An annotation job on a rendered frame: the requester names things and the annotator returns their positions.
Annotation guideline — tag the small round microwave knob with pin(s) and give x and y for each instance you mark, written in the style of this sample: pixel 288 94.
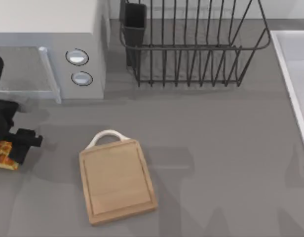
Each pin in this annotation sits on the small round microwave knob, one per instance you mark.
pixel 81 78

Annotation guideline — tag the black cutlery holder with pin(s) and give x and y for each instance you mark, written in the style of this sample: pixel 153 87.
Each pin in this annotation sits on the black cutlery holder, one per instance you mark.
pixel 134 29

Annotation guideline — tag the large round microwave knob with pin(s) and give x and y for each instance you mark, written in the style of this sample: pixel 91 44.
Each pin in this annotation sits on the large round microwave knob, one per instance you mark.
pixel 77 57

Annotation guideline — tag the pale microwave oven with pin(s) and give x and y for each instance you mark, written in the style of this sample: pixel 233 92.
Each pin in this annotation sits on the pale microwave oven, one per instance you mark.
pixel 75 22

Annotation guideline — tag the glass microwave door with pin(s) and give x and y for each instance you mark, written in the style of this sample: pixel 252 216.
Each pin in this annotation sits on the glass microwave door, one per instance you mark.
pixel 23 69

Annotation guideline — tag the wooden cutting board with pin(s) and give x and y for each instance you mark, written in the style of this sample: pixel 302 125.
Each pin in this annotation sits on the wooden cutting board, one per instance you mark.
pixel 117 180

